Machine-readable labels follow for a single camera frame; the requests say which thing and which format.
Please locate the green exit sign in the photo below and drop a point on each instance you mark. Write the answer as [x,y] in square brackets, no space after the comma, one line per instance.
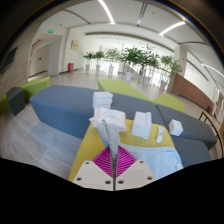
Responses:
[50,31]

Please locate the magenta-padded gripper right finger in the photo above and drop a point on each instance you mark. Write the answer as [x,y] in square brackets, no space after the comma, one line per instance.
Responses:
[136,175]

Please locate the row of potted plants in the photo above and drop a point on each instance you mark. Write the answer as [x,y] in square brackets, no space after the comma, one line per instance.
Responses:
[140,60]

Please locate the long grey-blue bench seat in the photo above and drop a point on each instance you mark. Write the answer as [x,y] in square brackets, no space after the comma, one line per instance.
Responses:
[63,106]

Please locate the white folded cloth stack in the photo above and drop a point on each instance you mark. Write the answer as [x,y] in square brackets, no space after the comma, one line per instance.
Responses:
[102,100]

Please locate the framed wall picture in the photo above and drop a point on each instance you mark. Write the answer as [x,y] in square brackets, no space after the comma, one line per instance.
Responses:
[75,45]

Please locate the red bin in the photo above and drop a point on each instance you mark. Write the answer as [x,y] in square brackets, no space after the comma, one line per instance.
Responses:
[70,67]

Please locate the wooden bench with metal frame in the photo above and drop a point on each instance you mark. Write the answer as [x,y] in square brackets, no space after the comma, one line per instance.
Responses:
[213,123]

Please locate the light blue towel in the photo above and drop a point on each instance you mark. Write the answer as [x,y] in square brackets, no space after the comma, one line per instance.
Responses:
[153,160]

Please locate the lime green bench seat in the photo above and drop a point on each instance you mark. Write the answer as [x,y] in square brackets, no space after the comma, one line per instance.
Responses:
[170,102]
[118,87]
[35,86]

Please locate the white rectangular box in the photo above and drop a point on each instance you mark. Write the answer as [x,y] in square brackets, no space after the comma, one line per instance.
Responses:
[141,125]

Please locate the black wall screen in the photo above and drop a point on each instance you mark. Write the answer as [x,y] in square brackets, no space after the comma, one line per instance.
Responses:
[8,60]

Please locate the small white cube box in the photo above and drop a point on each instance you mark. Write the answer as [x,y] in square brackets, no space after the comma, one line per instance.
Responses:
[175,127]

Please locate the small white remote-shaped device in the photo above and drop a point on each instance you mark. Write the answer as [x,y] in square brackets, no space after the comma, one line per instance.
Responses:
[160,134]

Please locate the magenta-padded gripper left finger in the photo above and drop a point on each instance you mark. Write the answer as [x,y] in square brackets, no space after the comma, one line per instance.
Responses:
[90,175]

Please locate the pink white crumpled cloth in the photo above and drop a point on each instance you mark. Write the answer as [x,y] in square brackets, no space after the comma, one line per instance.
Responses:
[111,117]

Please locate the dark grey stool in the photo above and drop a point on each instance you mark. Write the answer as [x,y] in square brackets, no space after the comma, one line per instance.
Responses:
[16,100]

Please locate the ceiling strip lights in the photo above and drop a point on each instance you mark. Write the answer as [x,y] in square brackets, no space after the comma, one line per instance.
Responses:
[106,11]

